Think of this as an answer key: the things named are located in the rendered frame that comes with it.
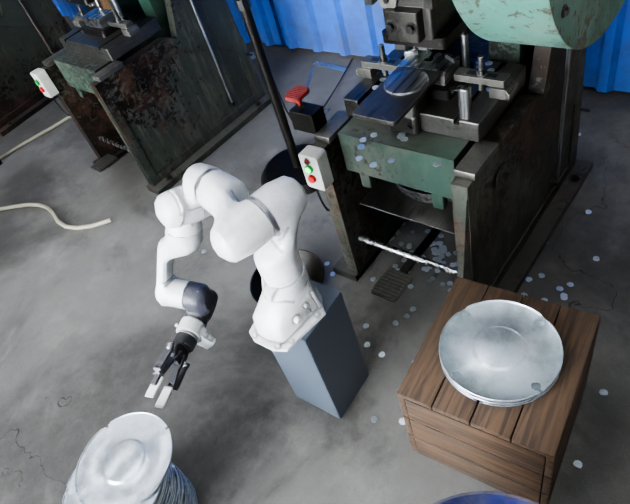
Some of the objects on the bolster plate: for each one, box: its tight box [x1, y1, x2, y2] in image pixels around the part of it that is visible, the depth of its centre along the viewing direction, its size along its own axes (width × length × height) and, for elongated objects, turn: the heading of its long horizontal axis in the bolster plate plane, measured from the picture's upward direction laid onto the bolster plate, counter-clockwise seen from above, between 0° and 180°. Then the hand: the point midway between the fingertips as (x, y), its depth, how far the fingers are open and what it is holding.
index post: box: [457, 84, 472, 120], centre depth 144 cm, size 3×3×10 cm
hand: (158, 393), depth 166 cm, fingers open, 6 cm apart
